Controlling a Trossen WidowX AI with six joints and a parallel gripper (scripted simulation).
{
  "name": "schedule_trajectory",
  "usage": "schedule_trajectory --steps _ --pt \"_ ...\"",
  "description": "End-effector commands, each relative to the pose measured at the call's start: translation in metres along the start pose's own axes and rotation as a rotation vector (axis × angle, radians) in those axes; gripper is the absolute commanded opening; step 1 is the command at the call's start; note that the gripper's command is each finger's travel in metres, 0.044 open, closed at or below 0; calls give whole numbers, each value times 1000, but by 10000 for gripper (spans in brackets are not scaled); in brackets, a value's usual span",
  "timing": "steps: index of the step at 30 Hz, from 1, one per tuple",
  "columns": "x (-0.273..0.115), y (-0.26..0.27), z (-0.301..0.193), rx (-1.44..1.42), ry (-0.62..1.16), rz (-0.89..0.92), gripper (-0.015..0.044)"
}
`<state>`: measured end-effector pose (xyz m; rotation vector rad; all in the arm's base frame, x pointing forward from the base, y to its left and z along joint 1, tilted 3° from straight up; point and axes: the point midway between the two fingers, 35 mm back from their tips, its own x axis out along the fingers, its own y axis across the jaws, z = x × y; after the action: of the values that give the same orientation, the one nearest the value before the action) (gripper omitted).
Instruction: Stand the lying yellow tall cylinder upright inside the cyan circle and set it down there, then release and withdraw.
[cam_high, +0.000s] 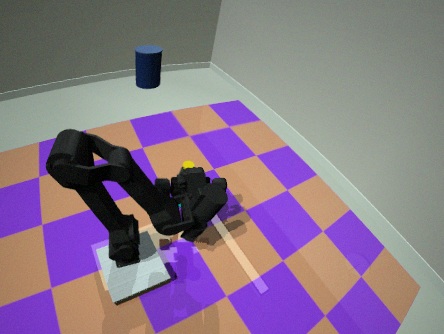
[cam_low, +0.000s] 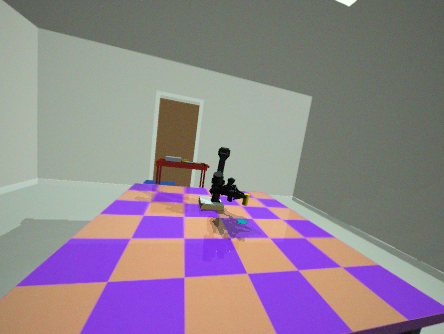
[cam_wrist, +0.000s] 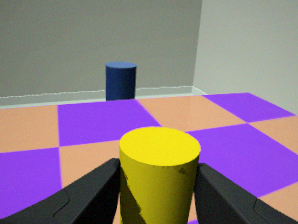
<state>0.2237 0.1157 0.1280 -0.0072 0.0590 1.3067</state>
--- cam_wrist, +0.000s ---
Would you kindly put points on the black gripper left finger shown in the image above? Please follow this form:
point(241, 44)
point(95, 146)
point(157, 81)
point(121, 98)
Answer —
point(91, 199)

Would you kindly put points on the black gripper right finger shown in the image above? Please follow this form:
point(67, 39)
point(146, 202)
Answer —
point(221, 201)

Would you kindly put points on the yellow cylinder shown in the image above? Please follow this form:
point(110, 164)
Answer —
point(158, 168)

